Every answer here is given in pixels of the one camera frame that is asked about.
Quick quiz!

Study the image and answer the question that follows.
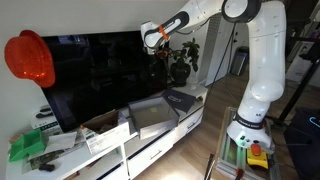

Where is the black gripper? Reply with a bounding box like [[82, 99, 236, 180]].
[[146, 47, 169, 69]]

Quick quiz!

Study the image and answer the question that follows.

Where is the dark book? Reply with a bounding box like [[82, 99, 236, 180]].
[[161, 88, 197, 114]]

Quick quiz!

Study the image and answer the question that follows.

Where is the grey shoe box base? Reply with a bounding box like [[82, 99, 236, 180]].
[[128, 96, 181, 141]]

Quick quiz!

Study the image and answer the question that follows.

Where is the open white cardboard box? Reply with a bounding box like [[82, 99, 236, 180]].
[[79, 109, 131, 156]]

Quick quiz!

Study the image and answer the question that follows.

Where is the white router box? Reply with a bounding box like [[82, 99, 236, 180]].
[[30, 104, 63, 136]]

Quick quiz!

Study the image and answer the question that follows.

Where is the yellow emergency stop box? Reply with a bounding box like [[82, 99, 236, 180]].
[[246, 143, 270, 170]]

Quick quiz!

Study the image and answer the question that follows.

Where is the potted green plant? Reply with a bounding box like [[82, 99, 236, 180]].
[[164, 37, 201, 88]]

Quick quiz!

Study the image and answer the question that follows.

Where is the white tall appliance with grille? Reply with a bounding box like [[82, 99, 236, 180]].
[[203, 13, 238, 87]]

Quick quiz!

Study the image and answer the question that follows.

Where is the black flat screen television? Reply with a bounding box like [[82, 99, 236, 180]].
[[39, 30, 170, 134]]

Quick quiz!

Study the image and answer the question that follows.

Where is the grey trash bin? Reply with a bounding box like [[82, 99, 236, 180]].
[[230, 45, 251, 77]]

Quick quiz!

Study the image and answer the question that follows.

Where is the white TV cabinet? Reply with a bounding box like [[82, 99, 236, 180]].
[[4, 81, 210, 180]]

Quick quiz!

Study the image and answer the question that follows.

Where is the white paper sheet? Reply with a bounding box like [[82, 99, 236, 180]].
[[44, 131, 79, 153]]

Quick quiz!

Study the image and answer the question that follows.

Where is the black stand pole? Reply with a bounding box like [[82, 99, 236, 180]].
[[276, 39, 320, 125]]

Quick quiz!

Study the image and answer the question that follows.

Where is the printed magazine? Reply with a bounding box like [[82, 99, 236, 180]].
[[21, 148, 85, 175]]

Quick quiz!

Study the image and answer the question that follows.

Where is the small black object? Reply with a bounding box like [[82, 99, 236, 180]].
[[38, 163, 56, 173]]

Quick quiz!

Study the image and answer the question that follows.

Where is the green plastic tray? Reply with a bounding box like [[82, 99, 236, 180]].
[[8, 128, 48, 164]]

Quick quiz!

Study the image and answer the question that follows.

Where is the black case with blue light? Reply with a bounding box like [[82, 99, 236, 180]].
[[283, 107, 320, 180]]

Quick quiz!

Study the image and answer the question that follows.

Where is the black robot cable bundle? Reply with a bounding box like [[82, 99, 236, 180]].
[[178, 16, 242, 134]]

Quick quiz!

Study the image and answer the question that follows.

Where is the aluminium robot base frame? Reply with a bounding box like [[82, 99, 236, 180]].
[[214, 106, 282, 180]]

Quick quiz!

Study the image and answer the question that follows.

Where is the red handled clamp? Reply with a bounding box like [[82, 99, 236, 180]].
[[234, 167, 246, 180]]

